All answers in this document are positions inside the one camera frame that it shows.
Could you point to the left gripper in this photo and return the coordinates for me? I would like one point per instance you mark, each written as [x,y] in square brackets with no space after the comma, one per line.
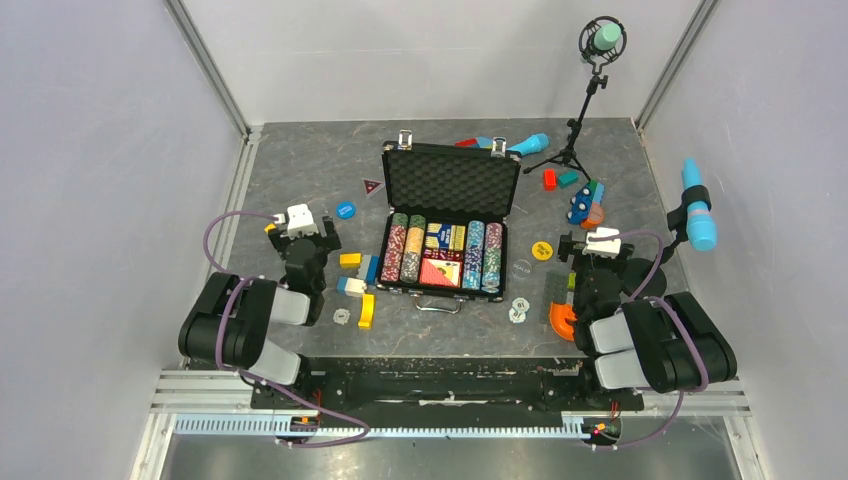
[280,238]

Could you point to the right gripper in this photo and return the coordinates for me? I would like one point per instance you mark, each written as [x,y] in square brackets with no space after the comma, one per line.
[580,251]

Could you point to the yellow round button chip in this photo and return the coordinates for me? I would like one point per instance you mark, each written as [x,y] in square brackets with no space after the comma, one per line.
[542,251]

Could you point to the blue round button chip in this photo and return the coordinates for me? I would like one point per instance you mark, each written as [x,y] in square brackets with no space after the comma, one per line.
[345,210]

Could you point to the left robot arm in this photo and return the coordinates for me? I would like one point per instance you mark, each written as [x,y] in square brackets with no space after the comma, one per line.
[229,322]

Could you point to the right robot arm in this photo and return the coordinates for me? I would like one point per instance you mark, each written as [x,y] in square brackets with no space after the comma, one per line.
[615,308]

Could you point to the blue toy car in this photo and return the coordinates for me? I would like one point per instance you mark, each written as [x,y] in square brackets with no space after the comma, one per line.
[586,206]

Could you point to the grey lego plate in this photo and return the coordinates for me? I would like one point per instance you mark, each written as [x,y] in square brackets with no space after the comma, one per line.
[556,291]

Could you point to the yellow small block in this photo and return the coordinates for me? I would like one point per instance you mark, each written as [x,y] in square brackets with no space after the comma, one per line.
[350,260]

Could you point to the orange curved track piece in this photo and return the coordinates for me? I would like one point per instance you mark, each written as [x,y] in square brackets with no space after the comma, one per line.
[562,319]

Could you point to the white blue block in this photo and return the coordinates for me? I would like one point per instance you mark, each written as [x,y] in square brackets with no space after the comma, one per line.
[351,287]

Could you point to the clear dealer button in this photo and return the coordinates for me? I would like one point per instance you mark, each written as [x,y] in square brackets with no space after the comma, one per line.
[521,269]

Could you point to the blue grey block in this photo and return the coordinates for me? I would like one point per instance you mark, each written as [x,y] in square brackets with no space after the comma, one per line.
[368,269]

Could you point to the teal small block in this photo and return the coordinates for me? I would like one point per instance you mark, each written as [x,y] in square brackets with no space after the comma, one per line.
[567,179]

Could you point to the grey poker chip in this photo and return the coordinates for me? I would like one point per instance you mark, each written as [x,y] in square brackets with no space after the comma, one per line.
[341,316]

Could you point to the red small block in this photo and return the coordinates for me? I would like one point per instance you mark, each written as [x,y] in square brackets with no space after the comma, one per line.
[550,182]

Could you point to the yellow long block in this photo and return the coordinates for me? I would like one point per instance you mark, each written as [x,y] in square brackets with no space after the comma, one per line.
[368,304]

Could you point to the red chip row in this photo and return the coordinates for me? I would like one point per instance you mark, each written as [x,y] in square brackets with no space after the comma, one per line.
[392,258]

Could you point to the green purple chip row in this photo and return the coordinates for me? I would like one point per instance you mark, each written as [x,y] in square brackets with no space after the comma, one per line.
[491,267]

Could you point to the blue microphone on stand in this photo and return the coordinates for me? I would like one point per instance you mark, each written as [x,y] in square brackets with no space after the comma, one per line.
[691,222]

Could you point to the blue chip row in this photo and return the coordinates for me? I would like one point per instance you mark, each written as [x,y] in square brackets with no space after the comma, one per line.
[473,255]

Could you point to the blue toy microphone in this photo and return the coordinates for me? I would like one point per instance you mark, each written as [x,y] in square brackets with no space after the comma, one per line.
[533,144]

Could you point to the red dice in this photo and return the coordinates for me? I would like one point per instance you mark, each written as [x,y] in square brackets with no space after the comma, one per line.
[443,254]

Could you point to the red playing card deck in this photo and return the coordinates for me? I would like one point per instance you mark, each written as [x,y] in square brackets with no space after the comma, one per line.
[443,273]

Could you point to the blue playing card deck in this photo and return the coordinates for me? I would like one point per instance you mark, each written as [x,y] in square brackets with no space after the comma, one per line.
[445,236]

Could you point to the black poker case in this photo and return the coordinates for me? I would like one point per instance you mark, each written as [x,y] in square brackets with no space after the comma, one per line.
[449,184]

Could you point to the red blue flat blocks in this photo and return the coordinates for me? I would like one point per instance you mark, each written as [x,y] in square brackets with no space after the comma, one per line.
[476,142]

